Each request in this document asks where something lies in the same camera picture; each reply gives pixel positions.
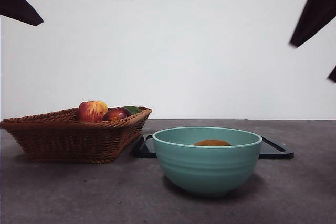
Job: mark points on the dark red apple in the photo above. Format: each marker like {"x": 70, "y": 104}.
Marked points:
{"x": 116, "y": 114}

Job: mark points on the black rectangular tray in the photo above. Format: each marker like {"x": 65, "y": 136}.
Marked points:
{"x": 274, "y": 151}

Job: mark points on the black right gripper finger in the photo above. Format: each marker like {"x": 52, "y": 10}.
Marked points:
{"x": 333, "y": 75}
{"x": 319, "y": 6}

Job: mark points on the brown wicker basket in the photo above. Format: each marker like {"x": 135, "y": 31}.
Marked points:
{"x": 68, "y": 140}

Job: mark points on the green fruit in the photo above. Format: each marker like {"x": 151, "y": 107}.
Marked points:
{"x": 134, "y": 109}

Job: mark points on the yellow-brown kiwifruit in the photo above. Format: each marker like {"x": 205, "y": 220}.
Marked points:
{"x": 211, "y": 143}

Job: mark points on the red and yellow apple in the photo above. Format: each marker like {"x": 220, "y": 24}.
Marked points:
{"x": 92, "y": 110}

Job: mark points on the teal ribbed bowl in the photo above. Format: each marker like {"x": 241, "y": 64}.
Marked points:
{"x": 207, "y": 169}

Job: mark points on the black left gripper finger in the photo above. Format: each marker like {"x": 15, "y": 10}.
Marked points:
{"x": 15, "y": 6}

